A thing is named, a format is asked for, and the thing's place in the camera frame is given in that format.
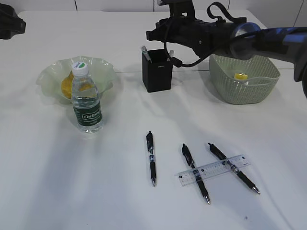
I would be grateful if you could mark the black square pen holder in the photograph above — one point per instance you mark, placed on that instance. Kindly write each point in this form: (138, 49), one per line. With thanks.
(157, 73)

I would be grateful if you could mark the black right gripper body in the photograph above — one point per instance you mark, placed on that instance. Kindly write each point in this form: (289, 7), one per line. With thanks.
(196, 34)

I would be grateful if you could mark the teal utility knife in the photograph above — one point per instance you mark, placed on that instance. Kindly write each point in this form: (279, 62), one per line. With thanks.
(145, 53)

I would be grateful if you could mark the clear water bottle green label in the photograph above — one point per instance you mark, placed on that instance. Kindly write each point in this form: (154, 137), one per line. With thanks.
(85, 99)

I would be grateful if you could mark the black pen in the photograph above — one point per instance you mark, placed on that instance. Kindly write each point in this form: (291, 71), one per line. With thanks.
(190, 161)
(215, 151)
(150, 148)

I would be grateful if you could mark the translucent green wavy glass plate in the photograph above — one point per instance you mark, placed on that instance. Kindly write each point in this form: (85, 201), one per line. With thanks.
(51, 78)

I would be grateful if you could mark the black pen middle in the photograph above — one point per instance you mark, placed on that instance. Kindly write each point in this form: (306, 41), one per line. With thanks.
(190, 161)

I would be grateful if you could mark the clear plastic ruler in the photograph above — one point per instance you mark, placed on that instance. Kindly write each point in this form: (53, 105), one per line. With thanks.
(211, 170)

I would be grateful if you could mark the black pen left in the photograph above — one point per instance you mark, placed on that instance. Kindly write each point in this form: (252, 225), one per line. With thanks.
(150, 148)

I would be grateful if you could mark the yellow pear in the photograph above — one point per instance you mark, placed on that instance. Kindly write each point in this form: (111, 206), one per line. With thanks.
(66, 86)

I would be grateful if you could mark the black pen right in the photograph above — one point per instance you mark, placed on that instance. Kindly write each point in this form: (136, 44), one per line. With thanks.
(215, 151)

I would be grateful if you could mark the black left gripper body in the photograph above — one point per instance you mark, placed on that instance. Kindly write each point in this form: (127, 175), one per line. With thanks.
(10, 23)

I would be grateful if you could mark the green woven plastic basket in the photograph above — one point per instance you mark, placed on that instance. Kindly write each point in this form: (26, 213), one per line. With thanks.
(262, 78)

